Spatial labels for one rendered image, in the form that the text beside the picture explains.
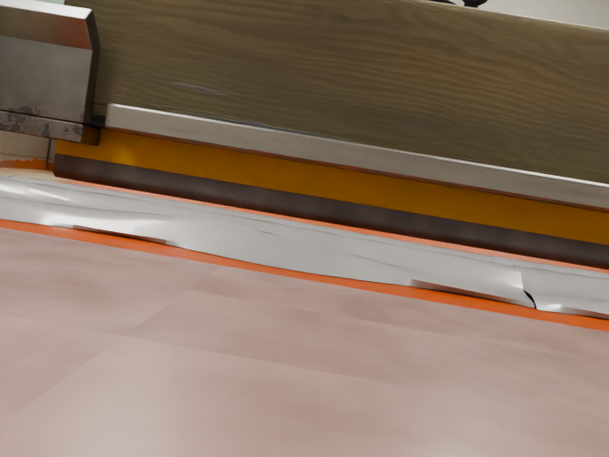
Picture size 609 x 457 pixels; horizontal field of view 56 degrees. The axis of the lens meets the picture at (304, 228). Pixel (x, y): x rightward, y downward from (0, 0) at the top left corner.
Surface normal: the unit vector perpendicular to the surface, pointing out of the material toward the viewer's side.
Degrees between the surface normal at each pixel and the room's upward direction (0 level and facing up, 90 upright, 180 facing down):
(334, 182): 90
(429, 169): 90
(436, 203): 90
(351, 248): 31
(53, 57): 90
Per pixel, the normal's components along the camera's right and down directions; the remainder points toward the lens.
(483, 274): 0.12, -0.77
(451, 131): -0.04, 0.07
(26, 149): 0.99, 0.17
